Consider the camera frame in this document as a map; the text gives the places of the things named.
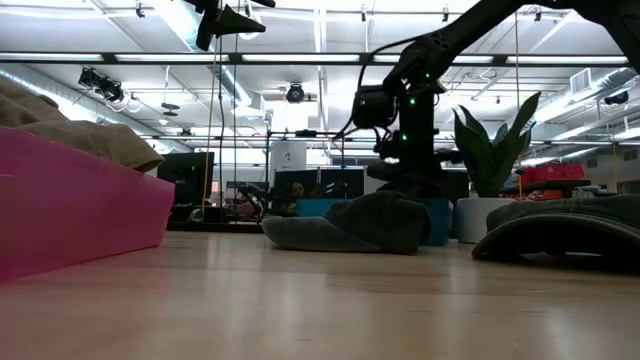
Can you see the dark grey cap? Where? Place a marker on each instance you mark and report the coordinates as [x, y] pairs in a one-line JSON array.
[[380, 225]]

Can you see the pink plastic bin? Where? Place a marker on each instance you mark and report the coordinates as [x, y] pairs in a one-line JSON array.
[[80, 215]]

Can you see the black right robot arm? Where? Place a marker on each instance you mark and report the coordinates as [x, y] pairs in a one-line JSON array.
[[430, 55]]

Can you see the white plant pot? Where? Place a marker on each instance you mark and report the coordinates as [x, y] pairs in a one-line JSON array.
[[477, 220]]

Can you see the green snake plant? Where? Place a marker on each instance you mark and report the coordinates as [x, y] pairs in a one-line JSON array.
[[492, 160]]

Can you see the black partition panel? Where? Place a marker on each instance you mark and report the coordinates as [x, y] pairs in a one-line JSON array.
[[330, 181]]

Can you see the black ceiling spotlight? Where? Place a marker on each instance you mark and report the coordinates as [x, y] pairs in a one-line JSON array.
[[295, 93], [90, 78], [616, 98], [112, 92]]

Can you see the teal plastic box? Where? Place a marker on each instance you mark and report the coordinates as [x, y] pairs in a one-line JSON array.
[[312, 207]]

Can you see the person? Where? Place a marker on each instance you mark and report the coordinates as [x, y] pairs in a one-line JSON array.
[[242, 209], [296, 192]]

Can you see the white sign board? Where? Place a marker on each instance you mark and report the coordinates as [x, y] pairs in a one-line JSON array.
[[288, 157]]

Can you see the dark wooden shelf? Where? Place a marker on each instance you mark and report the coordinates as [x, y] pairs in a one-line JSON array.
[[545, 186]]

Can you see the red storage bins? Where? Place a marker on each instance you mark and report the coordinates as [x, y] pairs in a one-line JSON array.
[[552, 173]]

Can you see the dark green cap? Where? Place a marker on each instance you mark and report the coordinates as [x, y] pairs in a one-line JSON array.
[[565, 222]]

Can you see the black computer monitor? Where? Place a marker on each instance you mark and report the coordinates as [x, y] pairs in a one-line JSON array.
[[186, 172]]

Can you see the black frame light bar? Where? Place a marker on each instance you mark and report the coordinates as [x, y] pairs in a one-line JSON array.
[[300, 58]]

